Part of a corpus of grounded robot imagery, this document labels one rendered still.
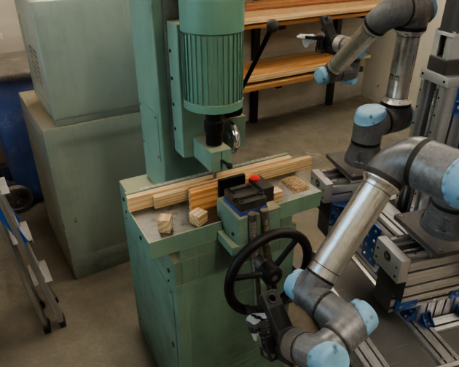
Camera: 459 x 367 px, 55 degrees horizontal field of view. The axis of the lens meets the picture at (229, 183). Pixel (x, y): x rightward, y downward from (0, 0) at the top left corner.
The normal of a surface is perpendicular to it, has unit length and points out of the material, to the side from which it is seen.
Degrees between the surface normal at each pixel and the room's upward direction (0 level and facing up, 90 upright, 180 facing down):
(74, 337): 0
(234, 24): 90
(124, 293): 0
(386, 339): 0
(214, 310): 90
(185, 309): 90
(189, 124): 90
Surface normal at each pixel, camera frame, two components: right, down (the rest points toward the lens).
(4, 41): 0.52, 0.42
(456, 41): 0.29, 0.47
